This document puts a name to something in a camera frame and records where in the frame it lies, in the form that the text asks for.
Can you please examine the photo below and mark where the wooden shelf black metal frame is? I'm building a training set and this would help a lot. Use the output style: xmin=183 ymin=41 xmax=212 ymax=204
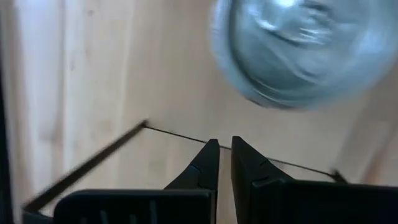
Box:
xmin=0 ymin=0 xmax=398 ymax=218

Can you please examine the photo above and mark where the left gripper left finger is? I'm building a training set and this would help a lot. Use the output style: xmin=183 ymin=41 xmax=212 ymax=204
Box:
xmin=53 ymin=138 xmax=220 ymax=224

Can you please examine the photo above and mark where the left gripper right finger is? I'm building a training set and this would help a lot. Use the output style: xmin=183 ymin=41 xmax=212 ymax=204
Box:
xmin=231 ymin=136 xmax=398 ymax=224

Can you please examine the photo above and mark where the silver and red soda can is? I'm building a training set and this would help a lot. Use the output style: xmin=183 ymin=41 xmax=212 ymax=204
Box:
xmin=210 ymin=0 xmax=398 ymax=110

